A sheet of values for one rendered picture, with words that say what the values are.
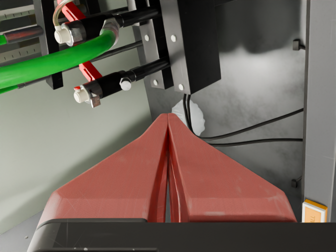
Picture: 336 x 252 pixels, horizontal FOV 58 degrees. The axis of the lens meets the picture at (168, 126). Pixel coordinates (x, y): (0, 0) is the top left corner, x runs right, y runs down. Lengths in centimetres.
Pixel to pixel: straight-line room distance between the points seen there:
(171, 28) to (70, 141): 40
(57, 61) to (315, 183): 37
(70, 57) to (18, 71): 4
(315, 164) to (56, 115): 53
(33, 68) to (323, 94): 31
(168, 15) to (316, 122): 25
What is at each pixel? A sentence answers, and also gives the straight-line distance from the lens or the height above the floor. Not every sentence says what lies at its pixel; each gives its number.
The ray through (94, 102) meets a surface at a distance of 41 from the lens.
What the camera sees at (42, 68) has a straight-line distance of 23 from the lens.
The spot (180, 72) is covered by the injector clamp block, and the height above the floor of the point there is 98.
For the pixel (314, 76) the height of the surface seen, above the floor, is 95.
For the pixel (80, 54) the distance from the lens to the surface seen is 24.
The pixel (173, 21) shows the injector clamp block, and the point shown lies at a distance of 47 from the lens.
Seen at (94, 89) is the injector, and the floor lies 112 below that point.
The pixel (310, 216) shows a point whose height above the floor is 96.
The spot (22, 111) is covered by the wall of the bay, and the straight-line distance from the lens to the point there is 70.
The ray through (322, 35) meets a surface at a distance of 39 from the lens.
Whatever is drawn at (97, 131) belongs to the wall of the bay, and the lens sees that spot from 79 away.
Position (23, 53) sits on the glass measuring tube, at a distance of 68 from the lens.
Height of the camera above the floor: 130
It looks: 34 degrees down
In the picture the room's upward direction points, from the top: 120 degrees counter-clockwise
